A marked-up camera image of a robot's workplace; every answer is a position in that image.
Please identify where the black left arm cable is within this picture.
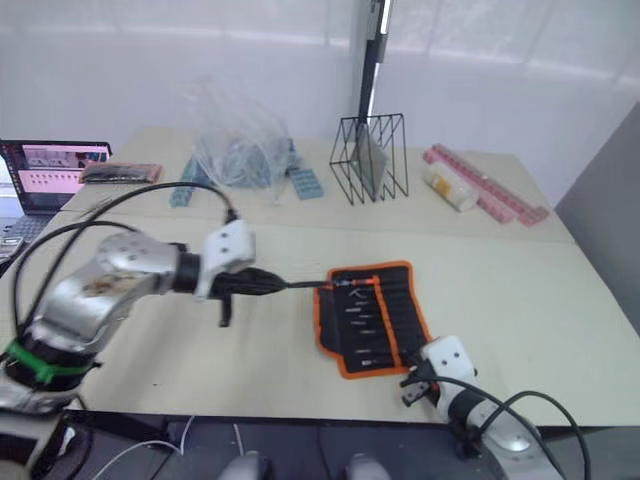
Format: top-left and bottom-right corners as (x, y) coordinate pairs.
(12, 182), (237, 336)

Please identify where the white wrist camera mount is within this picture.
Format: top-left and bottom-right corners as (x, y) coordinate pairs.
(418, 335), (480, 414)
(193, 219), (258, 303)

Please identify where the black pouch red trim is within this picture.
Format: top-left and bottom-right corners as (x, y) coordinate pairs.
(78, 161), (164, 186)

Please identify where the black wire rack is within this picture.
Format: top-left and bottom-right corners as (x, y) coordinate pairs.
(328, 113), (411, 206)

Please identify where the grey rounded shape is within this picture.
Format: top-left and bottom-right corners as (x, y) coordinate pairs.
(344, 451), (389, 480)
(218, 451), (274, 480)

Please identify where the white roll yellow label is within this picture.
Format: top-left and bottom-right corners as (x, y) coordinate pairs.
(423, 159), (481, 214)

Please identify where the black laptop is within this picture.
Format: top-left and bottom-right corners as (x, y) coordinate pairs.
(0, 139), (114, 217)

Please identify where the long pink pill organizer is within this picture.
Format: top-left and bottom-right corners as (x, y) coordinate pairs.
(423, 143), (551, 226)
(477, 192), (517, 225)

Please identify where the grey glass panel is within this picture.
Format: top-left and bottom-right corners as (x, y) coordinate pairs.
(348, 123), (390, 200)

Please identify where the teal pill organizer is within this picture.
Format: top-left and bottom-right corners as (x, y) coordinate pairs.
(168, 153), (202, 210)

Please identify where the black and white upright post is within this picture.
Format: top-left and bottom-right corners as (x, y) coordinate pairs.
(355, 0), (394, 121)

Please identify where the orange-handled black precision tool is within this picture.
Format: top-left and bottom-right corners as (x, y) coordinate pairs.
(283, 277), (377, 292)

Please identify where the black tool roll orange trim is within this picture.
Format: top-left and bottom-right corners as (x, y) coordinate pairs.
(312, 259), (434, 381)

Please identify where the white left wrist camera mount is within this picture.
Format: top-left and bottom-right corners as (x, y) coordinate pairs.
(193, 219), (258, 303)

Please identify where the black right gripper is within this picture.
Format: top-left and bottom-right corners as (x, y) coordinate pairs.
(397, 351), (442, 408)

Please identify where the clear plastic bag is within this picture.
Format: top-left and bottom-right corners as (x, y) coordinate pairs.
(191, 77), (295, 202)

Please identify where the dark keyboard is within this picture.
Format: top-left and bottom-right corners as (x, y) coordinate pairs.
(0, 215), (46, 262)

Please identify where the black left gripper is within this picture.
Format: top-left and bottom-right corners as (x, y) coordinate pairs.
(209, 267), (291, 329)

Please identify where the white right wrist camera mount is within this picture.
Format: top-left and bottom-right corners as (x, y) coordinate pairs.
(418, 335), (480, 414)

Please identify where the white cable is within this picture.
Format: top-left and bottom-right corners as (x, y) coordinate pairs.
(93, 413), (197, 480)

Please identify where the green strap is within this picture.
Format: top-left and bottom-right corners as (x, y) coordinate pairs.
(0, 338), (95, 387)

